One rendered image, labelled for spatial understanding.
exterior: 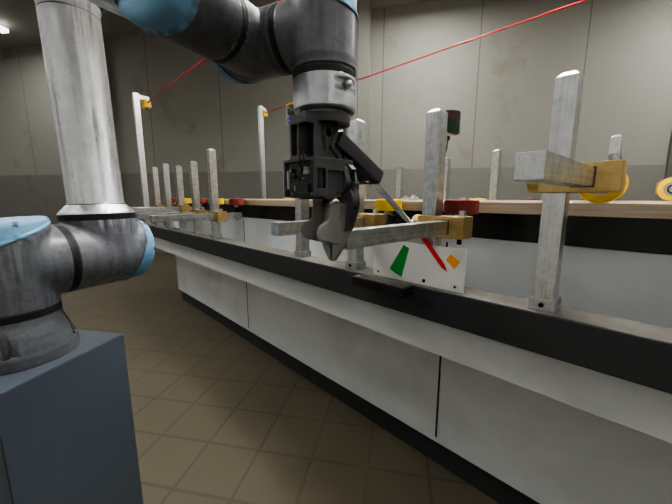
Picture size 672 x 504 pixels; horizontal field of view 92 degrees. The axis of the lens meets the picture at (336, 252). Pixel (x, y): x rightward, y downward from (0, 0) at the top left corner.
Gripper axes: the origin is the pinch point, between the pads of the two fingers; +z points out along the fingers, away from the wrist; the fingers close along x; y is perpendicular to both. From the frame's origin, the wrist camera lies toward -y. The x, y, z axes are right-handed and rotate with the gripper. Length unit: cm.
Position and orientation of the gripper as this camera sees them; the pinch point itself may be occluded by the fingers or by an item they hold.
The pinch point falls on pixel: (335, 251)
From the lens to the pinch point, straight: 51.1
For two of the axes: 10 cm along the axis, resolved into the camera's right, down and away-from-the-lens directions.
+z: 0.0, 9.9, 1.7
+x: 6.9, 1.2, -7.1
